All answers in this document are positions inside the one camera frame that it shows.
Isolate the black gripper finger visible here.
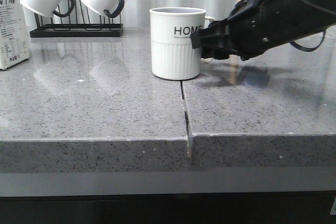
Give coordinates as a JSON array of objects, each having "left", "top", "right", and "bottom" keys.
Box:
[
  {"left": 201, "top": 47, "right": 238, "bottom": 60},
  {"left": 191, "top": 18, "right": 236, "bottom": 49}
]

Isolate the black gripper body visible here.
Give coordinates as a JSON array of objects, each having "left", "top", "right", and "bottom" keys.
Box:
[{"left": 227, "top": 0, "right": 289, "bottom": 60}]

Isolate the white HOME mug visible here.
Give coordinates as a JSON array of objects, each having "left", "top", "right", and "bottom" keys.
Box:
[{"left": 149, "top": 7, "right": 215, "bottom": 81}]

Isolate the white milk carton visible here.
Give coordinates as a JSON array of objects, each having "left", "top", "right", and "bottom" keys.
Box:
[{"left": 1, "top": 0, "right": 31, "bottom": 70}]

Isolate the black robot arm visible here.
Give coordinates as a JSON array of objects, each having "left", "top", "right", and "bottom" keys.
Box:
[{"left": 191, "top": 0, "right": 335, "bottom": 61}]

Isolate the black wire mug rack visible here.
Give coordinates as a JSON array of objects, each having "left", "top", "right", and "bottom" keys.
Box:
[{"left": 30, "top": 0, "right": 123, "bottom": 38}]

